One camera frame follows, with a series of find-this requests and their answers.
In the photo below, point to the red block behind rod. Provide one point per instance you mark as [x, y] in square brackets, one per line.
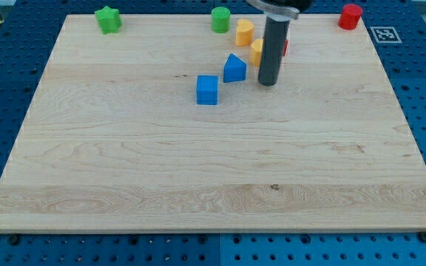
[285, 48]

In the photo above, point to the red cylinder block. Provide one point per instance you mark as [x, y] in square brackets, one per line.
[350, 16]

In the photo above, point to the wooden board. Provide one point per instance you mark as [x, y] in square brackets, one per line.
[115, 142]

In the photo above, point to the green cylinder block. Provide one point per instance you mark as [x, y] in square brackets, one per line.
[220, 19]

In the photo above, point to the yellow pentagon block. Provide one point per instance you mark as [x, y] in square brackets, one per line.
[255, 54]

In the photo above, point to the white fiducial marker tag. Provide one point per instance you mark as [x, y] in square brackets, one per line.
[386, 35]

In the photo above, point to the blue triangle block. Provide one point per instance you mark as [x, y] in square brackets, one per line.
[234, 69]

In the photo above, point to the green star block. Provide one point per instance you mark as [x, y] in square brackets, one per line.
[109, 19]

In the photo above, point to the blue cube block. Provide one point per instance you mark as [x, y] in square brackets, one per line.
[207, 90]

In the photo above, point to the yellow heart block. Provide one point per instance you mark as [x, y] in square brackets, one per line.
[244, 33]

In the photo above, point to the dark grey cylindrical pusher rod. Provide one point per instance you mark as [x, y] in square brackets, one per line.
[274, 38]

